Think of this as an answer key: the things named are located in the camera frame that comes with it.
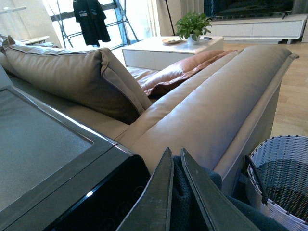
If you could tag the pink brown throw pillow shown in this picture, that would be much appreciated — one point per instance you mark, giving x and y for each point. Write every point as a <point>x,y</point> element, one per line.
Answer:
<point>159,84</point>

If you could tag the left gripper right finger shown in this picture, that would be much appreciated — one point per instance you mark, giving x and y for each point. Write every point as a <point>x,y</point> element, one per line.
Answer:
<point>217,211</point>

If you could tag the wooden tray dish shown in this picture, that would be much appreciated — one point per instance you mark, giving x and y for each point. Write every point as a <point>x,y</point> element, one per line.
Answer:
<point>171,40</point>

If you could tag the black floor lamp pole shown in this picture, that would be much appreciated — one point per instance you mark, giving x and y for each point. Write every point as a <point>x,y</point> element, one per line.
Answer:
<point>167,14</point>

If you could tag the clothes drying rack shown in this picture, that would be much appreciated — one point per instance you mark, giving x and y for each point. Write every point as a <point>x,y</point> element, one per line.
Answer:
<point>115,14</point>

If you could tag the white side table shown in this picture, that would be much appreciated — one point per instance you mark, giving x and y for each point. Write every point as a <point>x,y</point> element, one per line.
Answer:
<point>37,40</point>

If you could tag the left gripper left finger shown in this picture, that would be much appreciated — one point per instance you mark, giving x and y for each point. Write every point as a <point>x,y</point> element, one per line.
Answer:
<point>152,211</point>

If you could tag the black hanging shirt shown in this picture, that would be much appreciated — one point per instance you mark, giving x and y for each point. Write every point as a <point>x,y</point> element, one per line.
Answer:
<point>90,15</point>

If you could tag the green potted plant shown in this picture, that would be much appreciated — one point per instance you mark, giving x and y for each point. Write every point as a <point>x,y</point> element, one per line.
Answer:
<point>191,26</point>

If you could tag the grey leather sofa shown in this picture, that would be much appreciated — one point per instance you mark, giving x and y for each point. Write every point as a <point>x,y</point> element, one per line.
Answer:
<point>219,114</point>

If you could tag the white woven laundry basket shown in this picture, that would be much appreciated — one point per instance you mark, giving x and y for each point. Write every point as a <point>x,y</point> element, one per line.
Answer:
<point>278,180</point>

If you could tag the black television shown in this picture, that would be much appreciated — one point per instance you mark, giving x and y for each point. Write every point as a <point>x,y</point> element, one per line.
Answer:
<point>224,8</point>

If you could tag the white tv cabinet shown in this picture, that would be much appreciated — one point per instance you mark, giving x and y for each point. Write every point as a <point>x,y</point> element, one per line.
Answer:
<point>261,30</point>

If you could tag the grey front-load washing machine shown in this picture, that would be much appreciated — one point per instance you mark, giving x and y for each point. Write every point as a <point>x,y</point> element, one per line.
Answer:
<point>58,175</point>

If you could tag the grey sofa back cushion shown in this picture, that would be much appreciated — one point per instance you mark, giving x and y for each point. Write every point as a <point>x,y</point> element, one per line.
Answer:
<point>95,79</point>

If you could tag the white coffee table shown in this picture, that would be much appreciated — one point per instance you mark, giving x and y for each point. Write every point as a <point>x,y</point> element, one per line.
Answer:
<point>151,53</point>

